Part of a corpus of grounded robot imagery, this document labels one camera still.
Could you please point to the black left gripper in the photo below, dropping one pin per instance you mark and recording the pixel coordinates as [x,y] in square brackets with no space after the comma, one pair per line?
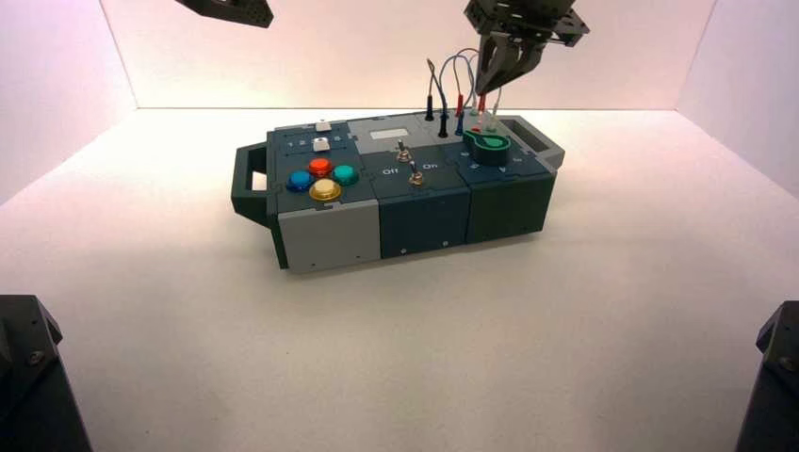
[231,9]

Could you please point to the white rectangular display window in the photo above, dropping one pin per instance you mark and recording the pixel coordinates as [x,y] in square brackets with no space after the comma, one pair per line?
[388,134]

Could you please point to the yellow round push button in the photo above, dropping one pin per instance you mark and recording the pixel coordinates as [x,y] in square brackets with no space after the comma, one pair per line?
[325,189]

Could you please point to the white button blue arrow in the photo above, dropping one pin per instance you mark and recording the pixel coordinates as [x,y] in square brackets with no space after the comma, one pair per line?
[320,146]

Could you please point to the green rotary knob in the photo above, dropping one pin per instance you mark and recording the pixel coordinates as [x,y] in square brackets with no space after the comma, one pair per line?
[489,148]

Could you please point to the metal toggle switch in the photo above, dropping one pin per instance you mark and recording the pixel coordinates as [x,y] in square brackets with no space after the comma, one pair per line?
[415,176]
[402,150]

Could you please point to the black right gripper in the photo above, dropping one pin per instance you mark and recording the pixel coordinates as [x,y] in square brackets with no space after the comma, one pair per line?
[530,19]

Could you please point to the red round push button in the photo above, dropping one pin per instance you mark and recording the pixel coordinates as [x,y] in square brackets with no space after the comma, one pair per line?
[320,166]

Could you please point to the green round push button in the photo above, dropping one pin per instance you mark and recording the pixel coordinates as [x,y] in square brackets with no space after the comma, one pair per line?
[344,174]

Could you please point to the blue round push button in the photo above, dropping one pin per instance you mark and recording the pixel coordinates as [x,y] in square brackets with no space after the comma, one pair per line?
[300,181]

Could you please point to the white button dark arrow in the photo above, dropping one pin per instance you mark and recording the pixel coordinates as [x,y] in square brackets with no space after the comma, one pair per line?
[322,126]

